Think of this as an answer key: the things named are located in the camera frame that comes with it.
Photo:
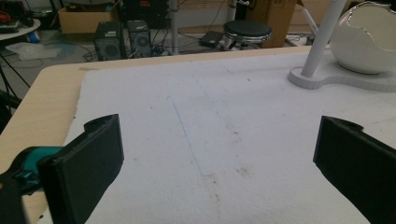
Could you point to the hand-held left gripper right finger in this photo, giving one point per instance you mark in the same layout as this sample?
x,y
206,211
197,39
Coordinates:
x,y
358,161

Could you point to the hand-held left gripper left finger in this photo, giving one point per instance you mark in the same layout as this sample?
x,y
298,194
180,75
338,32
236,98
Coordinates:
x,y
84,168

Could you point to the white stand with pole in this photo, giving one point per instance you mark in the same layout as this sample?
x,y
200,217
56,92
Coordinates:
x,y
314,62

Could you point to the white egg-shaped ornament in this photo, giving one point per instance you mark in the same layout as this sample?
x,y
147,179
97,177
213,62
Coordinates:
x,y
364,40

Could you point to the clear plastic sheet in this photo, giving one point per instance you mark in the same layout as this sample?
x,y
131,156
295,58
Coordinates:
x,y
32,50

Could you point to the white foam mat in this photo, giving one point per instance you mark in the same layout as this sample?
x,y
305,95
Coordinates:
x,y
218,140

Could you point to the blue tape roll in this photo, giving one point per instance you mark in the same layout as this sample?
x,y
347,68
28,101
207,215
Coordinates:
x,y
33,36

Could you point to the open cardboard box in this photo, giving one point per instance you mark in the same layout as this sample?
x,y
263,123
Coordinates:
x,y
84,20

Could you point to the white round side table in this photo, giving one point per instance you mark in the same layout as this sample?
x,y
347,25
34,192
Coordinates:
x,y
18,29

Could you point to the tall cardboard box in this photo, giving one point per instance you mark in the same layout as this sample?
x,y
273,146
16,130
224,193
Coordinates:
x,y
274,21

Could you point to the white metal stand pole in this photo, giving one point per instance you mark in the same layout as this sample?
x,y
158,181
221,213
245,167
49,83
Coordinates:
x,y
173,28

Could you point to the black round stool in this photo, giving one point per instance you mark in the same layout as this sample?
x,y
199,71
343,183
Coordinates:
x,y
247,31

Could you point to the black flat box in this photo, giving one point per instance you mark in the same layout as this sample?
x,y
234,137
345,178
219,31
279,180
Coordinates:
x,y
211,39

